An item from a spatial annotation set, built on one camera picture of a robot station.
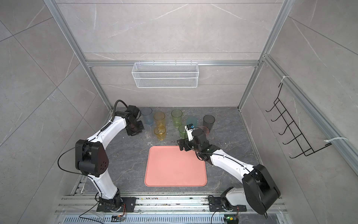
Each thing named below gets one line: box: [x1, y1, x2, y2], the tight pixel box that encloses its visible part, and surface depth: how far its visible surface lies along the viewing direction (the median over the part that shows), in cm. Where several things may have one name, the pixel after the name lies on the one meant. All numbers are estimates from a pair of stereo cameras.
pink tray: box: [144, 145, 208, 188], surface depth 87 cm
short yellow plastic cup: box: [153, 125, 166, 141], surface depth 102 cm
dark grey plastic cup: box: [202, 114, 216, 133], surface depth 97 cm
